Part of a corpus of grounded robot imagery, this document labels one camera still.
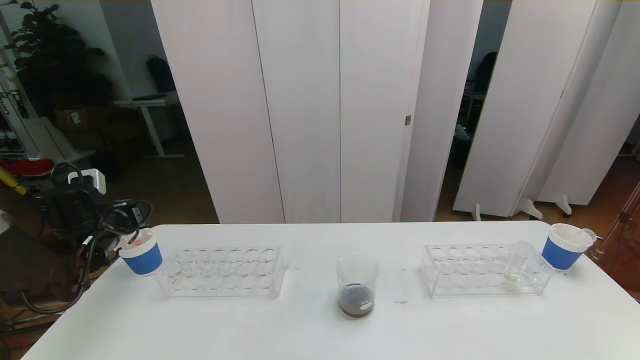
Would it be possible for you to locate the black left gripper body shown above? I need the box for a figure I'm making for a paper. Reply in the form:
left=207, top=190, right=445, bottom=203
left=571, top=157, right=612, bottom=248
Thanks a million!
left=105, top=201, right=147, bottom=234

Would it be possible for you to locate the yellow liquid test tube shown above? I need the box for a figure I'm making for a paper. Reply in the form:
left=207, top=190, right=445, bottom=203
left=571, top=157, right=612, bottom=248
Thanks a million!
left=501, top=240, right=534, bottom=291

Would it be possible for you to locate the clear plastic test tube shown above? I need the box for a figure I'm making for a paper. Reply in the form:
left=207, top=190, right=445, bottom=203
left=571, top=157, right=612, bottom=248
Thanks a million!
left=565, top=228, right=599, bottom=246

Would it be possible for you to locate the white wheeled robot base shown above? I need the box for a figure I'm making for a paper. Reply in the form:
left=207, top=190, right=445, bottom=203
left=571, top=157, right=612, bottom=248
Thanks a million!
left=0, top=47, right=97, bottom=197

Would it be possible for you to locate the clear acrylic test tube rack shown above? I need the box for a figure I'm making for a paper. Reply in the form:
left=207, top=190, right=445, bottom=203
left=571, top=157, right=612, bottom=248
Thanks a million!
left=419, top=243, right=554, bottom=298
left=155, top=245, right=290, bottom=299

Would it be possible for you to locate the clear glass beaker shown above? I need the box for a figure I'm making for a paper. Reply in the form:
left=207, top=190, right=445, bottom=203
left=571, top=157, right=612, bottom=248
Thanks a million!
left=335, top=253, right=381, bottom=320

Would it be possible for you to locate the blue white paper cup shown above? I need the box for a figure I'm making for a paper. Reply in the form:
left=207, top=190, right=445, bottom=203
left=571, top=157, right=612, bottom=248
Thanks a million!
left=541, top=223, right=594, bottom=271
left=119, top=228, right=164, bottom=277

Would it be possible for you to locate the white standing desk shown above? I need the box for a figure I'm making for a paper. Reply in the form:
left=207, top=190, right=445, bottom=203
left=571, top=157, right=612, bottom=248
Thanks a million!
left=114, top=95, right=185, bottom=160

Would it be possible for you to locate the brown cardboard box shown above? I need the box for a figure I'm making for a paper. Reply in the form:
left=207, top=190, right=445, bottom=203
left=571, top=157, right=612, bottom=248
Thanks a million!
left=54, top=107, right=101, bottom=132

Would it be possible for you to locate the grey metal floor stand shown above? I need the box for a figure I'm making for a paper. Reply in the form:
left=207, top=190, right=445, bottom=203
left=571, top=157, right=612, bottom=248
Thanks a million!
left=0, top=311, right=58, bottom=360

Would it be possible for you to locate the black backpack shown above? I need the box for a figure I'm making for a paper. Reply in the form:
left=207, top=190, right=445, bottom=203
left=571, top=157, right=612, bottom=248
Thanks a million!
left=146, top=55, right=177, bottom=93

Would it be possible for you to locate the dark green potted plant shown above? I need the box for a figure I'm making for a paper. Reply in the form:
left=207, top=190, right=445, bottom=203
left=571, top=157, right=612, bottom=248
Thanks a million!
left=2, top=0, right=113, bottom=121

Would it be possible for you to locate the white folding partition screen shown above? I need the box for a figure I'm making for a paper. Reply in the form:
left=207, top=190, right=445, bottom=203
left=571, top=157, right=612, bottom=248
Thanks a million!
left=150, top=0, right=484, bottom=224
left=452, top=0, right=640, bottom=221

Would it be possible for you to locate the black office chair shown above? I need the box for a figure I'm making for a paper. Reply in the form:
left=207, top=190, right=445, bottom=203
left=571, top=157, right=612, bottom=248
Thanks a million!
left=462, top=52, right=499, bottom=101

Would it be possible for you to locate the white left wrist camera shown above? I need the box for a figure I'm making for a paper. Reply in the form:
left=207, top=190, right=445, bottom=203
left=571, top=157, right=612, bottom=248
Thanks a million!
left=67, top=169, right=107, bottom=195

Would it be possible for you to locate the black camera cable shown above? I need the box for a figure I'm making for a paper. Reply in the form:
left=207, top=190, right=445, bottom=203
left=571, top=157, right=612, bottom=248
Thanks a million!
left=49, top=161, right=85, bottom=187

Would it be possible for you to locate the yellow handled tool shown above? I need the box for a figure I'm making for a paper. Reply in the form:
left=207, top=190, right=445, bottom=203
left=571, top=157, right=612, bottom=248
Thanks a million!
left=0, top=166, right=27, bottom=196

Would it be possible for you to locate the clear tube frame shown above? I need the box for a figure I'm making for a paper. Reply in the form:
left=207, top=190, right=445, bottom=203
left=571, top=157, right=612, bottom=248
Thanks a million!
left=590, top=181, right=640, bottom=261

